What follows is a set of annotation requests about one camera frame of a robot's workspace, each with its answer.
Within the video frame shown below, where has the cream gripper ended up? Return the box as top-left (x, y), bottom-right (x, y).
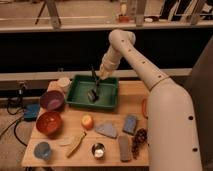
top-left (99, 65), bottom-right (110, 80)

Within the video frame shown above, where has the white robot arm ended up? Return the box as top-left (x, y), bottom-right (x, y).
top-left (99, 29), bottom-right (203, 171)

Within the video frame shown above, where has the white paper cup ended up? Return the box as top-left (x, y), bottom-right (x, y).
top-left (57, 77), bottom-right (71, 92)

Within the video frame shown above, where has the small metal cup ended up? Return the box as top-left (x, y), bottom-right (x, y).
top-left (91, 143), bottom-right (105, 159)

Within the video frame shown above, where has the blue cup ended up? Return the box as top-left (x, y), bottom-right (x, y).
top-left (34, 142), bottom-right (52, 160)

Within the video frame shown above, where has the green plastic tray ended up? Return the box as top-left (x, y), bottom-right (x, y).
top-left (66, 75), bottom-right (119, 110)

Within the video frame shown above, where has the black spatula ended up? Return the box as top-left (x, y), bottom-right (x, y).
top-left (87, 68), bottom-right (100, 103)

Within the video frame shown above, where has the apple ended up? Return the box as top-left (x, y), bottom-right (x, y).
top-left (81, 115), bottom-right (94, 130)

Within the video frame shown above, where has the blue rectangular sponge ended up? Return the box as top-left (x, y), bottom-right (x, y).
top-left (122, 115), bottom-right (138, 135)

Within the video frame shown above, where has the grey blue triangular sponge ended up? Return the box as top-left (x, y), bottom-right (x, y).
top-left (95, 122), bottom-right (117, 138)

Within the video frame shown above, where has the purple bowl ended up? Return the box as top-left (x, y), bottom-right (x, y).
top-left (40, 90), bottom-right (64, 111)

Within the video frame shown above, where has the grey brown long block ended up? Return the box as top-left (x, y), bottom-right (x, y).
top-left (118, 135), bottom-right (131, 162)

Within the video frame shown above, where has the dark grape bunch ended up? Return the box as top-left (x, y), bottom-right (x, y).
top-left (131, 128), bottom-right (147, 159)

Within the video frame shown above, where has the red bowl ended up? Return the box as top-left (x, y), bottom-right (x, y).
top-left (36, 111), bottom-right (62, 135)

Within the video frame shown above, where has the wooden spoon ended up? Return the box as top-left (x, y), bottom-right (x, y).
top-left (65, 132), bottom-right (86, 158)

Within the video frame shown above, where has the beige plastic spoon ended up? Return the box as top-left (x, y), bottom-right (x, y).
top-left (59, 138), bottom-right (74, 146)

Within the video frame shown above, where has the blue box on floor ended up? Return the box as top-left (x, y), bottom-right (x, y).
top-left (24, 104), bottom-right (40, 121)

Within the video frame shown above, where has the black cable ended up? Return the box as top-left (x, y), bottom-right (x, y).
top-left (0, 96), bottom-right (28, 147)

